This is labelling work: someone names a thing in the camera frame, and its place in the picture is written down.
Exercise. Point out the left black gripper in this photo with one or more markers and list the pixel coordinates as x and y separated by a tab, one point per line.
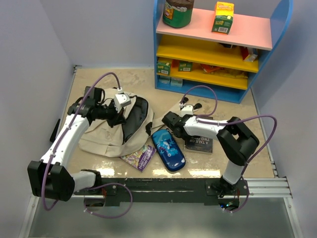
118	118

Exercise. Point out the blue shark pencil case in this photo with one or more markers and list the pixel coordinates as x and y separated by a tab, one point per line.
168	150

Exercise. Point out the beige canvas backpack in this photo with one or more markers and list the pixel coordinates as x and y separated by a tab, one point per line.
122	139

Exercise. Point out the purple 52-Storey Treehouse book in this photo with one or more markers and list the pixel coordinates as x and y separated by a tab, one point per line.
139	159

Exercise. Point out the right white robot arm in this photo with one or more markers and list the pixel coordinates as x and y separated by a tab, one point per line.
236	139

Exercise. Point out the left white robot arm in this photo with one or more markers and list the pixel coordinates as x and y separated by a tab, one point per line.
49	177

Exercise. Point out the A Tale of Two Cities book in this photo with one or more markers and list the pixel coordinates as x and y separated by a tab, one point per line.
199	144

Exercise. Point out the light blue box right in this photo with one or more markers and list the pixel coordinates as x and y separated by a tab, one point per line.
177	82

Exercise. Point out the light blue box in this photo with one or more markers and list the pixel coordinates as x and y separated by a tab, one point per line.
177	82
164	79

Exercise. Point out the light blue box left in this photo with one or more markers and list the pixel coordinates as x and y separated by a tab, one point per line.
164	79

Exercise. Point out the green box left shelf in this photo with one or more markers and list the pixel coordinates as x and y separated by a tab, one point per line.
163	67

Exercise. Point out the green box shelf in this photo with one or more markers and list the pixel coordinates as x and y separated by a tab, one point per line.
163	67
185	66

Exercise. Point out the green box middle shelf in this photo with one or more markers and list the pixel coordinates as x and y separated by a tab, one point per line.
185	66

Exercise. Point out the orange snack packet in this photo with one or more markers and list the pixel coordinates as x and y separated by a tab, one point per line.
208	69

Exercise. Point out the blue colourful shelf unit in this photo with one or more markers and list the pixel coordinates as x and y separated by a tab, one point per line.
196	43

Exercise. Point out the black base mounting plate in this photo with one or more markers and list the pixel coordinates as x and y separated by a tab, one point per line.
169	190

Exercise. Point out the red white box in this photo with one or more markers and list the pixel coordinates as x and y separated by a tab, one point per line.
248	54

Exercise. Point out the green brown jar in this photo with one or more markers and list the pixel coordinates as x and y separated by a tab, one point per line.
177	13

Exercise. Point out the yellow green carton box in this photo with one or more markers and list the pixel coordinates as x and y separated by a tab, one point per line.
223	17

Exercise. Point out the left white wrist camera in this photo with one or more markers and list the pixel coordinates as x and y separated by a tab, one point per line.
121	101

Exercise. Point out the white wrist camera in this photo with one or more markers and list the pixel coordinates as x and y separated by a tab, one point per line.
186	109
121	101

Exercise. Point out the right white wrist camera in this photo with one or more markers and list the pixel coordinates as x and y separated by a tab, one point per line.
186	109

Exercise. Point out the aluminium rail frame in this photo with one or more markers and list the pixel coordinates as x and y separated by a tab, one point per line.
266	212

